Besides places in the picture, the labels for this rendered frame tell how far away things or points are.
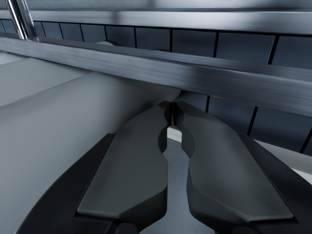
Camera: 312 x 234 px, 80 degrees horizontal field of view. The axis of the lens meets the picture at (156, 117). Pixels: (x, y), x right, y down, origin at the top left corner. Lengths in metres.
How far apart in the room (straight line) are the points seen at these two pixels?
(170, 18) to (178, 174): 0.24
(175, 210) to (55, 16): 0.37
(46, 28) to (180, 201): 0.35
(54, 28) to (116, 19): 0.11
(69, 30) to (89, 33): 0.04
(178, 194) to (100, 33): 0.29
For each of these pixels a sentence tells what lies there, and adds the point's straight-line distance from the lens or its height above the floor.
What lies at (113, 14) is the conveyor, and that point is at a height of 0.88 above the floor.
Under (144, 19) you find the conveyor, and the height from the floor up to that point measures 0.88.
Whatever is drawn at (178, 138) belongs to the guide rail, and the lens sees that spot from 0.16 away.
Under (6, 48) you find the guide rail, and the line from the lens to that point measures 0.20.
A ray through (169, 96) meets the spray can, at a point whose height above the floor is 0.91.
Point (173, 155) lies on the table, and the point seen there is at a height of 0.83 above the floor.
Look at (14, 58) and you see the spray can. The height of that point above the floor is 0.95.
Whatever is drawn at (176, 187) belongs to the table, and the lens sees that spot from 0.36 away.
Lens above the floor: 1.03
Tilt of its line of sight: 45 degrees down
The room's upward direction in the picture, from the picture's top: 130 degrees counter-clockwise
